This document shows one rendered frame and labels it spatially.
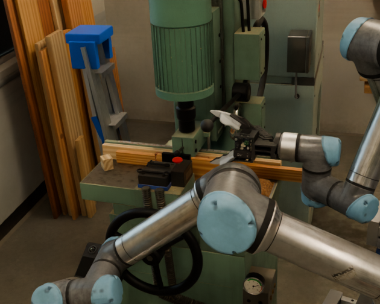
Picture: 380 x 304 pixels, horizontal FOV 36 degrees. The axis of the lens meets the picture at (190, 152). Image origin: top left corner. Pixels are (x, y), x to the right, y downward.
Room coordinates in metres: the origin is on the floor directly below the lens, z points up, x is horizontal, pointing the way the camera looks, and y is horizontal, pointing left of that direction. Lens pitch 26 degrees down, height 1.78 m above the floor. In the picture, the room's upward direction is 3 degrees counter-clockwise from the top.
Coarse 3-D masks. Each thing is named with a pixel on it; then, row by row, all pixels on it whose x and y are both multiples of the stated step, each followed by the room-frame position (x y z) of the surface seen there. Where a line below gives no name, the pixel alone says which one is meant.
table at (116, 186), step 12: (96, 168) 1.72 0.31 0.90; (120, 168) 1.71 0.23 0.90; (132, 168) 1.71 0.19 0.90; (84, 180) 1.64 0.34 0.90; (96, 180) 1.64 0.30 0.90; (108, 180) 1.63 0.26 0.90; (120, 180) 1.63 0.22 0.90; (132, 180) 1.63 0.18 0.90; (276, 180) 1.58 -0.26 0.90; (84, 192) 1.62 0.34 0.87; (96, 192) 1.61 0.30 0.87; (108, 192) 1.60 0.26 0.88; (120, 192) 1.58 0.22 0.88; (132, 192) 1.57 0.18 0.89; (276, 192) 1.54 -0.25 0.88; (132, 204) 1.57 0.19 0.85
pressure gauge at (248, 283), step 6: (246, 276) 1.40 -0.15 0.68; (252, 276) 1.39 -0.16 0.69; (258, 276) 1.39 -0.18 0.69; (246, 282) 1.39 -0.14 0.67; (252, 282) 1.38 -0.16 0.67; (258, 282) 1.38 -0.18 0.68; (264, 282) 1.39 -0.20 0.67; (246, 288) 1.39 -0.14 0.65; (252, 288) 1.38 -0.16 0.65; (258, 288) 1.38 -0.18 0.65; (252, 294) 1.38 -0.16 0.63
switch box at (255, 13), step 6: (252, 0) 1.89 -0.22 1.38; (258, 0) 1.88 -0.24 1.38; (252, 6) 1.89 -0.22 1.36; (258, 6) 1.88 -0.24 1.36; (246, 12) 1.90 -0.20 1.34; (252, 12) 1.89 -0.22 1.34; (258, 12) 1.88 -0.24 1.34; (264, 12) 1.95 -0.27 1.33; (246, 18) 1.90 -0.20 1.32; (252, 18) 1.89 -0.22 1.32; (258, 18) 1.88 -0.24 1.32
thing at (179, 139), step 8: (200, 128) 1.70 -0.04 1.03; (176, 136) 1.64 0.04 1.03; (184, 136) 1.64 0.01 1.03; (192, 136) 1.64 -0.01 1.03; (200, 136) 1.69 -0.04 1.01; (176, 144) 1.64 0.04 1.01; (184, 144) 1.63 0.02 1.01; (192, 144) 1.63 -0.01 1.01; (200, 144) 1.69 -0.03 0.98; (184, 152) 1.63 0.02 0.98; (192, 152) 1.63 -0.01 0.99
